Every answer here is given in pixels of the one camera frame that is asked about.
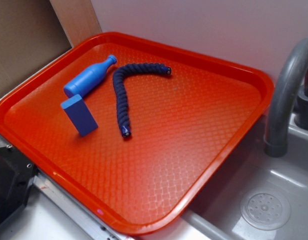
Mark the brown cardboard panel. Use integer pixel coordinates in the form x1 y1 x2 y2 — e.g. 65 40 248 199
0 0 102 98

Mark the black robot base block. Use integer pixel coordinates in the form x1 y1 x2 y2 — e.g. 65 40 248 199
0 144 37 228

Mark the dark blue braided rope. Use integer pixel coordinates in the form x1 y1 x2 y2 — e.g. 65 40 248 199
112 62 172 138

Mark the round sink drain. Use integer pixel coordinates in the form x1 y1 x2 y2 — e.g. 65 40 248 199
240 191 291 231

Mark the blue plastic bottle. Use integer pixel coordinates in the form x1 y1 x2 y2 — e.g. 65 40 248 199
64 55 117 98

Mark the aluminium frame rail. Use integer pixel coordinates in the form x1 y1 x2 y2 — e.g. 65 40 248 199
0 129 131 240

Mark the grey sink faucet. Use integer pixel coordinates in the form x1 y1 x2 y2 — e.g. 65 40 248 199
264 37 308 158

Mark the red plastic tray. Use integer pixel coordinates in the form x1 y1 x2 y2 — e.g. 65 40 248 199
0 32 274 236

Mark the grey plastic sink basin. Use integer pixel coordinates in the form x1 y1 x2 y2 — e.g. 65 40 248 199
183 118 308 240

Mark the blue rectangular block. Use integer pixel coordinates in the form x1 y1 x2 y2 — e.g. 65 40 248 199
61 94 98 137

